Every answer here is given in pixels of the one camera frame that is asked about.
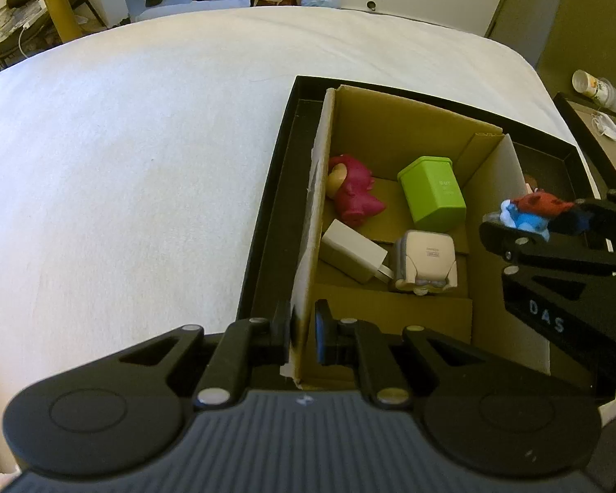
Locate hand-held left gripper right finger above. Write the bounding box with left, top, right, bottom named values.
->
left=313, top=299, right=490, bottom=412

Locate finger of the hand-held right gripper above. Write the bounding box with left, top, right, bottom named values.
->
left=479, top=218, right=616, bottom=301
left=549, top=189, right=616, bottom=255

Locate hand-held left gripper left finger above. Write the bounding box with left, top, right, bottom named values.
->
left=117, top=299, right=294, bottom=412

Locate blue and red toy figure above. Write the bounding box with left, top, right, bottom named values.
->
left=498, top=191, right=578, bottom=241

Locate white charger block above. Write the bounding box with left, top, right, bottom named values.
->
left=321, top=219, right=394, bottom=285

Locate pale cube power adapter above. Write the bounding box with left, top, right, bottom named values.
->
left=393, top=230, right=459, bottom=297

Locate black shallow tray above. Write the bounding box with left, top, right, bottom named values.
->
left=235, top=75, right=614, bottom=329

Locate pink toy figure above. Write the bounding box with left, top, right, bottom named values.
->
left=329, top=154, right=387, bottom=227

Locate cardboard box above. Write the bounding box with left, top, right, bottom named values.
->
left=278, top=83, right=552, bottom=391

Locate dark nightstand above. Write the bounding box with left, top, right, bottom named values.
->
left=553, top=91, right=616, bottom=192

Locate white face mask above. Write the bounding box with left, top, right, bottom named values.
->
left=593, top=113, right=616, bottom=141

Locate green lidded container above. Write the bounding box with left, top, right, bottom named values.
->
left=397, top=155, right=467, bottom=233

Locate paper cup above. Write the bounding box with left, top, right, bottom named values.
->
left=572, top=69, right=616, bottom=110

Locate dark cluttered shelf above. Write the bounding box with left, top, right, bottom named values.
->
left=0, top=0, right=108, bottom=69

